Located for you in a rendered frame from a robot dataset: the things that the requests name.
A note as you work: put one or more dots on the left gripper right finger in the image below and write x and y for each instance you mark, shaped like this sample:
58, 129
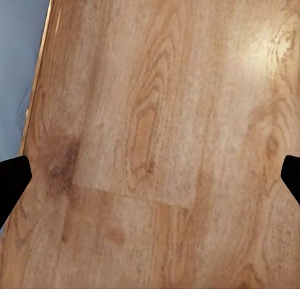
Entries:
290, 174

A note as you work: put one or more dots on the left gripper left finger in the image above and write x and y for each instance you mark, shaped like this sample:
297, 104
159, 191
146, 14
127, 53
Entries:
15, 175

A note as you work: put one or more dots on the sofa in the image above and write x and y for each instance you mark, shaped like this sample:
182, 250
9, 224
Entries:
23, 30

